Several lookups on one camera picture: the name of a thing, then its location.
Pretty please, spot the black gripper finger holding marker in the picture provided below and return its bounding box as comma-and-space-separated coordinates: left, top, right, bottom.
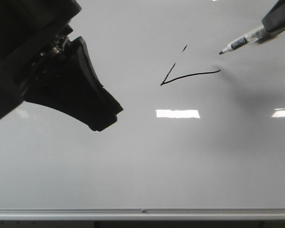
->
262, 0, 285, 33

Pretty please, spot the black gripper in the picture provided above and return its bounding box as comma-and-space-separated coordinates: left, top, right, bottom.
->
0, 0, 123, 132

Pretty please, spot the black whiteboard marker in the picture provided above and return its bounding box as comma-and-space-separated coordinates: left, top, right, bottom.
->
219, 25, 273, 55

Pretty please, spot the white whiteboard with aluminium frame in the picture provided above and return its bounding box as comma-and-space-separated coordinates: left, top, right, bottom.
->
0, 0, 285, 220

